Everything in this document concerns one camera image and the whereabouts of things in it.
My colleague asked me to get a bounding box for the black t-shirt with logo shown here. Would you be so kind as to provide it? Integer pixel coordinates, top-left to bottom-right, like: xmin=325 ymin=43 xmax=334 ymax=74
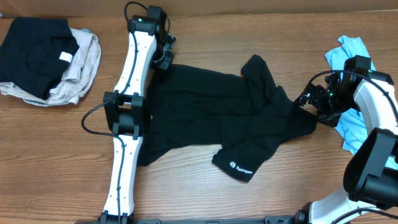
xmin=138 ymin=55 xmax=317 ymax=182

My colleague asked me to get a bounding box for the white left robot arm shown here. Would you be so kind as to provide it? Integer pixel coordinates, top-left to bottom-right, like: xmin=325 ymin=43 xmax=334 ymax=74
xmin=97 ymin=6 xmax=176 ymax=223

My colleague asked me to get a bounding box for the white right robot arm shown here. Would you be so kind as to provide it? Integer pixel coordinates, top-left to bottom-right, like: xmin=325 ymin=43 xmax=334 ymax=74
xmin=286 ymin=55 xmax=397 ymax=224

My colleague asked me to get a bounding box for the light blue t-shirt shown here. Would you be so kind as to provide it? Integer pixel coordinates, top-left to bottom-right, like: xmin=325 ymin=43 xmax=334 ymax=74
xmin=324 ymin=35 xmax=398 ymax=170

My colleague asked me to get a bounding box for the folded beige garment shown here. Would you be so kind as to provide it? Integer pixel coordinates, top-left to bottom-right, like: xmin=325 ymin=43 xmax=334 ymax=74
xmin=1 ymin=29 xmax=101 ymax=107

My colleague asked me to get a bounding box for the folded black shirt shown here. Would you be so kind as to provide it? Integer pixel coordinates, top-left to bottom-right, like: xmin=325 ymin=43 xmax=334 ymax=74
xmin=1 ymin=17 xmax=79 ymax=100

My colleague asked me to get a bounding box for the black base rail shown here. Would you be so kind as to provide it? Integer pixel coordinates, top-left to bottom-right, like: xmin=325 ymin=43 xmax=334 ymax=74
xmin=133 ymin=215 xmax=294 ymax=224

